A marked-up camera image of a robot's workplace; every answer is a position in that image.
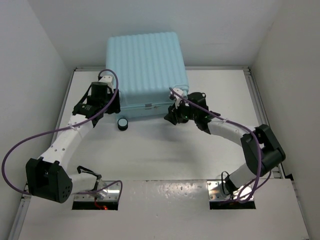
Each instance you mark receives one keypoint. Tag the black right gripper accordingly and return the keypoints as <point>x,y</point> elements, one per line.
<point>173,115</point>

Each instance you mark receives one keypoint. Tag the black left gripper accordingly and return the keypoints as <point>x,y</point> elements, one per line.
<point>115,107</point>

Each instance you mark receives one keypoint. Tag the light blue suitcase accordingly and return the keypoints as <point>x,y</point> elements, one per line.
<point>147,66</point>

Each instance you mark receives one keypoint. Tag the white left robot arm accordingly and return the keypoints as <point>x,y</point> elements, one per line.
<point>47,175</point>

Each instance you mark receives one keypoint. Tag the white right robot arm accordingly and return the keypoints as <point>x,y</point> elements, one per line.
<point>261,148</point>

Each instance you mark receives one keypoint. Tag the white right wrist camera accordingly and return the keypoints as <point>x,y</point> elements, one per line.
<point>177,95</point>

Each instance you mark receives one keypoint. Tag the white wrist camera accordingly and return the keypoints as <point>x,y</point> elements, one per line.
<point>177,95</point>
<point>108,79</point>

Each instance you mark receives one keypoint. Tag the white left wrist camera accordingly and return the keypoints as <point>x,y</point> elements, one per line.
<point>108,79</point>

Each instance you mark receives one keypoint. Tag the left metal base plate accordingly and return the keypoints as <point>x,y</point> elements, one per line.
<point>111,192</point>

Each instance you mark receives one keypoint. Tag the metal base plate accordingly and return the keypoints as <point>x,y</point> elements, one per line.
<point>111,192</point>
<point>216,194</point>

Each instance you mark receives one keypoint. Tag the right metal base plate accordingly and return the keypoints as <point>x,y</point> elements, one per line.
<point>216,194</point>

